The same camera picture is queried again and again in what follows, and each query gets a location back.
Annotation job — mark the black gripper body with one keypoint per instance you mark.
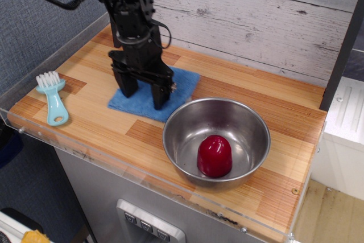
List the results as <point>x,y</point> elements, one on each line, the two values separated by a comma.
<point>143,61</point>

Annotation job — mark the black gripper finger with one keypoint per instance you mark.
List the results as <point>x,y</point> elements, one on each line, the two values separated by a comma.
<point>160,95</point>
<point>127,84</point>

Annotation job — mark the blue microfiber cloth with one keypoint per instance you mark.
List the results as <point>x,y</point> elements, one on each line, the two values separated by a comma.
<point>141,102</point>

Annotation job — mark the stainless steel bowl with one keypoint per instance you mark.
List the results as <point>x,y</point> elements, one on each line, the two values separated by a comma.
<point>244,129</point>

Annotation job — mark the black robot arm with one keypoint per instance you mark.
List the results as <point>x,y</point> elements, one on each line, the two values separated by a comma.
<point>131,20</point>

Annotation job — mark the light blue scrub brush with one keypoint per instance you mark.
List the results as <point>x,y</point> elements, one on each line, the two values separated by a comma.
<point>50,84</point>

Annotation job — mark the red toy pepper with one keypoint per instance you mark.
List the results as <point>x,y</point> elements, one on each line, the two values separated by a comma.
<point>214,156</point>

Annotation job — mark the clear acrylic table guard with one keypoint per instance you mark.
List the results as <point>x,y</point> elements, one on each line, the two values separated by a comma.
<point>104,165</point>

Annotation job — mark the silver button control panel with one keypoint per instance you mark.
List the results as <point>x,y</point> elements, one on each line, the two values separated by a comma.
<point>142,226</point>

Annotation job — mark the yellow object bottom left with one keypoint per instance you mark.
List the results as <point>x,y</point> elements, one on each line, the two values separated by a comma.
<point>35,236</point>

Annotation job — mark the white appliance at right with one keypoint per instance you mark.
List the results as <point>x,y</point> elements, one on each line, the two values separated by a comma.
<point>338,162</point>

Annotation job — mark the dark right vertical post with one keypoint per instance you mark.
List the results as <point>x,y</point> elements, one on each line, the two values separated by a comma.
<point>343,56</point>

